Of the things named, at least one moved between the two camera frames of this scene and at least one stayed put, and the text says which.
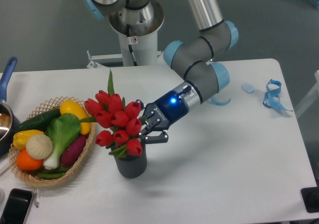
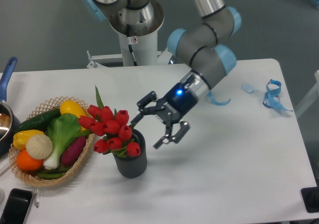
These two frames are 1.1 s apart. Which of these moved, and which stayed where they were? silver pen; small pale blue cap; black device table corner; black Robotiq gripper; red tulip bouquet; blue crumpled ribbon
Moved: black Robotiq gripper; red tulip bouquet
Stayed: silver pen; blue crumpled ribbon; small pale blue cap; black device table corner
